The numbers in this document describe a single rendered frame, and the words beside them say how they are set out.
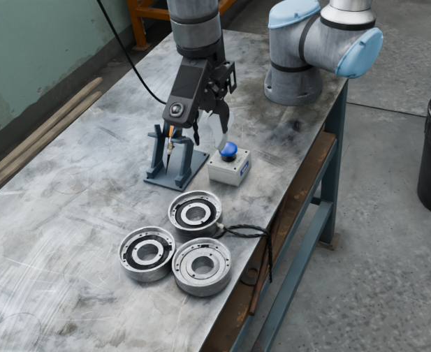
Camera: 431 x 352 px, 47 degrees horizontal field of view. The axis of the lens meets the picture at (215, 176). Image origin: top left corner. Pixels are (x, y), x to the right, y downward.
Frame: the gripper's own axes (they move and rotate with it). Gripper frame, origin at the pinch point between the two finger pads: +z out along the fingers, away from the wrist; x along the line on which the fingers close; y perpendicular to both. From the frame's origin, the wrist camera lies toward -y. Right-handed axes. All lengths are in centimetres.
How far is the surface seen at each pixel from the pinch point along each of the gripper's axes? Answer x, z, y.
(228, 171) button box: -0.2, 12.2, 6.5
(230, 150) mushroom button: 0.4, 8.8, 9.2
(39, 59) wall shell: 162, 67, 101
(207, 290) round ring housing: -8.9, 13.6, -20.1
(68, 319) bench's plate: 11.8, 16.1, -33.3
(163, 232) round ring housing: 4.4, 12.9, -12.4
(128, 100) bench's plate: 39, 16, 26
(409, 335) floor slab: -44, 96, 35
